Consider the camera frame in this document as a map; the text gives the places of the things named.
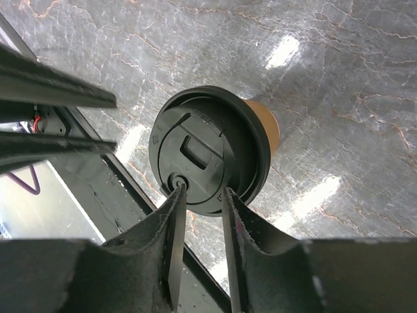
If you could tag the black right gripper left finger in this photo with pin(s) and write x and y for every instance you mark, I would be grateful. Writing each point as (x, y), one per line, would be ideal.
(137, 271)

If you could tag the black plastic cup lid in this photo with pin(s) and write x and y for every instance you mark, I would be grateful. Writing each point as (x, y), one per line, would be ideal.
(207, 138)

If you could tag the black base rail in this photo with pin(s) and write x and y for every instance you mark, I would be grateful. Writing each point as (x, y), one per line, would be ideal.
(84, 196)

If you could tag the brown paper coffee cup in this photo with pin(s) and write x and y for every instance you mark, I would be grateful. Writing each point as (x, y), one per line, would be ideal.
(269, 123)

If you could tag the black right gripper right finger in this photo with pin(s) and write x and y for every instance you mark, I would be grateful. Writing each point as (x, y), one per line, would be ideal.
(270, 271)

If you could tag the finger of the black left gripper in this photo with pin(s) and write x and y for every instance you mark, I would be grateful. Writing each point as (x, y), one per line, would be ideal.
(25, 80)
(19, 149)

